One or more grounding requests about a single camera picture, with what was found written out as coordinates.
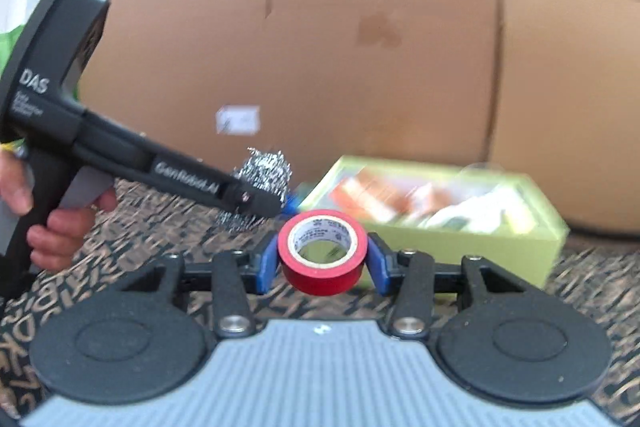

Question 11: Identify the red tape roll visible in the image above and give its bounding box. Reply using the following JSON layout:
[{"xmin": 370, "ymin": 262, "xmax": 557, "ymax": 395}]
[{"xmin": 277, "ymin": 208, "xmax": 370, "ymax": 297}]

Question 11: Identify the white and green packet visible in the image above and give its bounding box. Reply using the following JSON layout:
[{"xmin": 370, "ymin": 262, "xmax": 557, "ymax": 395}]
[{"xmin": 430, "ymin": 186, "xmax": 532, "ymax": 233}]

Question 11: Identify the person's left hand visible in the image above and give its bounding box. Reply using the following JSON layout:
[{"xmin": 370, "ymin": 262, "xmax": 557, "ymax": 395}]
[{"xmin": 0, "ymin": 152, "xmax": 119, "ymax": 274}]

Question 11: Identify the steel wool scourer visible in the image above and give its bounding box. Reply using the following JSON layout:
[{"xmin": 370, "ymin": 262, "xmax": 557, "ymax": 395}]
[{"xmin": 217, "ymin": 147, "xmax": 296, "ymax": 225}]

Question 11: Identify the large brown cardboard box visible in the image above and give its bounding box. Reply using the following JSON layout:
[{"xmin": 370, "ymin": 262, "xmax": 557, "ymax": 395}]
[{"xmin": 77, "ymin": 0, "xmax": 640, "ymax": 238}]

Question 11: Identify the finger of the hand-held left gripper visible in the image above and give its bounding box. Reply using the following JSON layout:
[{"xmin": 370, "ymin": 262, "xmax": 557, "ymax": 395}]
[{"xmin": 219, "ymin": 177, "xmax": 301, "ymax": 222}]

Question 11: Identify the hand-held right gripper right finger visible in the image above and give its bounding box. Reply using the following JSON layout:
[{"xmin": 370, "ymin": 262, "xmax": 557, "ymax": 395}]
[{"xmin": 366, "ymin": 232, "xmax": 533, "ymax": 341}]

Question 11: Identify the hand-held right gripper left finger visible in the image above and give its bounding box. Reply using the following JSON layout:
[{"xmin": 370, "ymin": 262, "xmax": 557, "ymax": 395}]
[{"xmin": 120, "ymin": 231, "xmax": 282, "ymax": 341}]

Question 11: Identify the brown patterned rug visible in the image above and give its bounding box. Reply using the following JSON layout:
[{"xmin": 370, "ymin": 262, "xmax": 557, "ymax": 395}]
[{"xmin": 0, "ymin": 179, "xmax": 640, "ymax": 427}]

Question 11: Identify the green storage box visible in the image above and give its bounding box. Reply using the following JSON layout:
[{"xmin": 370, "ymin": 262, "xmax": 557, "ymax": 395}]
[{"xmin": 297, "ymin": 154, "xmax": 571, "ymax": 288}]

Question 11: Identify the green garment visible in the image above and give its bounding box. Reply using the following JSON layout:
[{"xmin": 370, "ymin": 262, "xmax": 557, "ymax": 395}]
[{"xmin": 0, "ymin": 24, "xmax": 30, "ymax": 74}]

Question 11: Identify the orange packet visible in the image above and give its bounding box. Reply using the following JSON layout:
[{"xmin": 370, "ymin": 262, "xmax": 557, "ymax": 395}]
[{"xmin": 331, "ymin": 167, "xmax": 441, "ymax": 223}]

